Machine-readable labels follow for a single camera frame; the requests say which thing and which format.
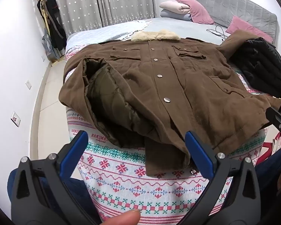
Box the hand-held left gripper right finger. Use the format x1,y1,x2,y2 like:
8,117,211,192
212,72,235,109
185,130,271,225

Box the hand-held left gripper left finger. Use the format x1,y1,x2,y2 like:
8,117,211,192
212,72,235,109
7,130,102,225

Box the brown coat with fur collar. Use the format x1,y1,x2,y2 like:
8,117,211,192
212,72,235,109
58,29,281,177

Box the black hanging clothes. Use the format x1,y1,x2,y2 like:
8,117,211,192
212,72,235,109
37,0,67,57

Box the person's left hand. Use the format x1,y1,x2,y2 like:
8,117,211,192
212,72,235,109
101,210,142,225

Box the black folded jacket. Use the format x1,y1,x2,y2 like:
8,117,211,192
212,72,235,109
229,37,281,99

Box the person's blue jeans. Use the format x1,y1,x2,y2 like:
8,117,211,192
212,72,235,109
7,155,281,225

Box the patterned knit blanket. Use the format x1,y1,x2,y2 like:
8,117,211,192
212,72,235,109
63,44,272,225

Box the pink pillow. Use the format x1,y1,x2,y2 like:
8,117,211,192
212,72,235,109
174,0,214,25
225,16,273,43

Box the grey quilted headboard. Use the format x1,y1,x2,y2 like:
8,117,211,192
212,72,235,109
184,0,278,43

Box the grey hanging bag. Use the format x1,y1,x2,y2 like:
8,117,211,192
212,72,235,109
42,28,55,61

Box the yellow wooden coat rack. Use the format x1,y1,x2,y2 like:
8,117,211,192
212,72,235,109
36,0,61,62

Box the blue-grey folded duvet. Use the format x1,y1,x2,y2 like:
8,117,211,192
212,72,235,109
160,9,194,22

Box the wall socket with red print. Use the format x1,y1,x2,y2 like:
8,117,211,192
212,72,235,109
11,111,21,127

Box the black charging cable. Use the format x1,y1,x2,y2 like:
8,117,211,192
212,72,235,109
206,25,232,40

